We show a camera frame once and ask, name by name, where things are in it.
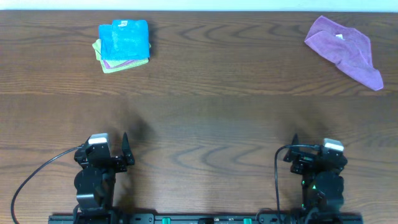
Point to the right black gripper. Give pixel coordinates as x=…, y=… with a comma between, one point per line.
x=302, y=161

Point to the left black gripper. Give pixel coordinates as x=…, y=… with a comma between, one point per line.
x=116, y=162

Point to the purple microfiber cloth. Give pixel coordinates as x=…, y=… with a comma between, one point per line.
x=347, y=48

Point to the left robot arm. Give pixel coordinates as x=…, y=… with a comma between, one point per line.
x=95, y=182

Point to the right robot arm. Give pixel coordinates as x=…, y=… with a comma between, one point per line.
x=323, y=190

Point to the purple folded cloth in stack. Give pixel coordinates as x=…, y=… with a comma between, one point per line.
x=117, y=63

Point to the bottom green folded cloth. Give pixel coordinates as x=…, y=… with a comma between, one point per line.
x=112, y=70

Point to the blue folded cloth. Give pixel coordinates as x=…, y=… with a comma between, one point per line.
x=124, y=40

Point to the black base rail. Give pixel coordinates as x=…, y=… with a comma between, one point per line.
x=264, y=218

